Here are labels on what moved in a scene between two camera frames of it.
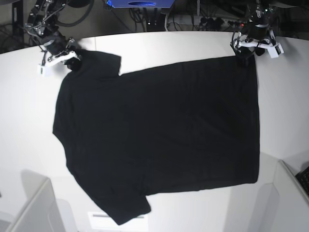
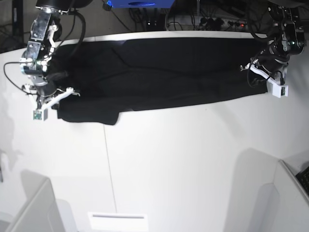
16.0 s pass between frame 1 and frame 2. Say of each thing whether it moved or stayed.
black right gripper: moved
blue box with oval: stayed
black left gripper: moved
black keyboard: stayed
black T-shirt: moved
